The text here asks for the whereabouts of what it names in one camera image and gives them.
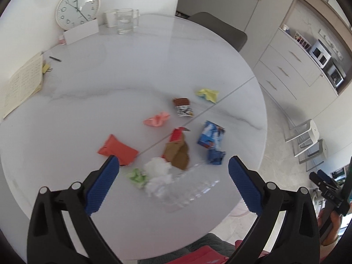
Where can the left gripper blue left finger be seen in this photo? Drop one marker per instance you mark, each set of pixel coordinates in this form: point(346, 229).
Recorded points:
point(48, 238)

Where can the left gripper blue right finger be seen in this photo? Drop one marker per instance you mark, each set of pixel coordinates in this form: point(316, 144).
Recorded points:
point(298, 238)

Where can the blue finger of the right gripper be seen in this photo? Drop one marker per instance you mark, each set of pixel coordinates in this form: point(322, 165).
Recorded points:
point(315, 179)
point(327, 184)

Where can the green paper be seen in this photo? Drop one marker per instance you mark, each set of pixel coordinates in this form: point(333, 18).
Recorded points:
point(138, 178)

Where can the white tissue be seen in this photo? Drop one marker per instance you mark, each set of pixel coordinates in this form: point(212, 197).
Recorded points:
point(157, 171)

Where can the person's right hand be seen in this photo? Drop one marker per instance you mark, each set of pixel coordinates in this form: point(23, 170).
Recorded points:
point(335, 224)

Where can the grey step stool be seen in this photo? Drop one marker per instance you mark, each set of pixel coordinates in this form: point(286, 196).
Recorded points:
point(315, 156)

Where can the white step stool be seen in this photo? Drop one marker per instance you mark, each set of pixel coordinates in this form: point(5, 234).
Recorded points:
point(306, 134)

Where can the person's grey trouser legs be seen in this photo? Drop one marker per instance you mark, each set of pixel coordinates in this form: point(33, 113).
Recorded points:
point(198, 245)

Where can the red floral jacket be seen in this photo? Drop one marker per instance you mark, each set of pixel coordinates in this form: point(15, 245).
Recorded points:
point(200, 256)

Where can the silver microwave oven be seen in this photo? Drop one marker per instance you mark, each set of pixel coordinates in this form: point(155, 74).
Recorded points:
point(335, 73)

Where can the white drawer cabinet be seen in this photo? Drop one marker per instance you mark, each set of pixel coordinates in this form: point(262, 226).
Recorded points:
point(291, 77)

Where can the blue crumpled paper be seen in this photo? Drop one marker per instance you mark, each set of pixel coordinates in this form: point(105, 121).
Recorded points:
point(215, 157)

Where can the orange red packet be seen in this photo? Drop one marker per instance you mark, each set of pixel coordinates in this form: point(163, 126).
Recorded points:
point(113, 147)

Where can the blue white printed carton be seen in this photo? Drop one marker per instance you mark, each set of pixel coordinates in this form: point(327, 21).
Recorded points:
point(211, 136)

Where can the white toaster oven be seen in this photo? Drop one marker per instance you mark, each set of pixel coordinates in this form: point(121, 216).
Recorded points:
point(320, 54)

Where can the clear plastic bag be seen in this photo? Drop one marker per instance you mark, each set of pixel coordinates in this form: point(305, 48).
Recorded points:
point(187, 187)

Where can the yellow crumpled paper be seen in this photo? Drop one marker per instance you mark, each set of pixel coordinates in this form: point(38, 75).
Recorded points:
point(208, 94)

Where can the brown torn paper bag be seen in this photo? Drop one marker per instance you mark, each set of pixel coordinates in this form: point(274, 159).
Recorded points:
point(176, 150)

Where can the beige paper notebook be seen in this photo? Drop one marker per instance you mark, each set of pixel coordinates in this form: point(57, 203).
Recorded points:
point(26, 81)

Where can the brown white snack wrapper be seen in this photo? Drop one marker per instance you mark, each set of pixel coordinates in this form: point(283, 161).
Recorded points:
point(182, 107)

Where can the pink crumpled paper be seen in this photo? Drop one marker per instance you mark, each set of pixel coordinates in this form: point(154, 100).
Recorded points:
point(157, 120)

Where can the grey upholstered chair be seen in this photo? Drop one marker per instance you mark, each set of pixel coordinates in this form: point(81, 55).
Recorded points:
point(235, 37)

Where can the yellow sticky notes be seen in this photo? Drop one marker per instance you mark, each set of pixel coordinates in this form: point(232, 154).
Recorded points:
point(46, 67)

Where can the clear glass cup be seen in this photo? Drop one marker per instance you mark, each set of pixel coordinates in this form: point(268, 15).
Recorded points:
point(124, 19)

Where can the round white wall clock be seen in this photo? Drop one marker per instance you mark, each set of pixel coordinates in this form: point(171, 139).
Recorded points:
point(72, 13)

